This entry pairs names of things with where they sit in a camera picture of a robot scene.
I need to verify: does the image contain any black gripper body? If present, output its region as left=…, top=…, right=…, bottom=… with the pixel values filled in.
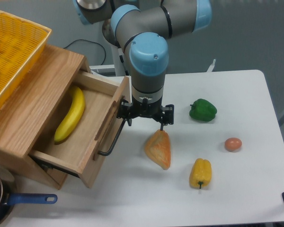
left=131, top=96, right=163, bottom=120

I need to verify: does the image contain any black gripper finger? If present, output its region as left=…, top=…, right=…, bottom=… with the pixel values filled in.
left=116, top=100, right=139, bottom=126
left=153, top=104, right=174, bottom=131

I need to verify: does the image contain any wooden top drawer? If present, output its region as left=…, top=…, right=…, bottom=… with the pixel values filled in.
left=29, top=71, right=130, bottom=188

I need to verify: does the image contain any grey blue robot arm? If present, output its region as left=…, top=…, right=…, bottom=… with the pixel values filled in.
left=74, top=0, right=212, bottom=126

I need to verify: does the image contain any wooden drawer cabinet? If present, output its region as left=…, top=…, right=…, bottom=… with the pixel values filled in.
left=0, top=45, right=89, bottom=189

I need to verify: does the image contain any orange toy bread wedge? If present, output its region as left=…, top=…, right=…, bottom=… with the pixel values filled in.
left=144, top=130, right=171, bottom=170

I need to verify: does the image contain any green toy bell pepper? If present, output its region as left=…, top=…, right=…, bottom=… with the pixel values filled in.
left=189, top=99, right=217, bottom=122

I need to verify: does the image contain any yellow toy banana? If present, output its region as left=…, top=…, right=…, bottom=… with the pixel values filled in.
left=54, top=86, right=85, bottom=143

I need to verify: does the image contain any yellow toy bell pepper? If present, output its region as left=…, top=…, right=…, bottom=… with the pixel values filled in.
left=189, top=158, right=212, bottom=189

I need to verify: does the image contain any brown toy egg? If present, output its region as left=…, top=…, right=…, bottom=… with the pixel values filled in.
left=224, top=137, right=242, bottom=152

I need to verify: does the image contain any yellow plastic basket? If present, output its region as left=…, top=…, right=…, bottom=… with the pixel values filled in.
left=0, top=10, right=52, bottom=109

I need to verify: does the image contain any black floor cable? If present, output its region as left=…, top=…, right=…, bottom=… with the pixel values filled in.
left=63, top=39, right=107, bottom=66

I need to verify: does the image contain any blue handled frying pan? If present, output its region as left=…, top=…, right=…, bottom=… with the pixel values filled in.
left=0, top=167, right=58, bottom=224

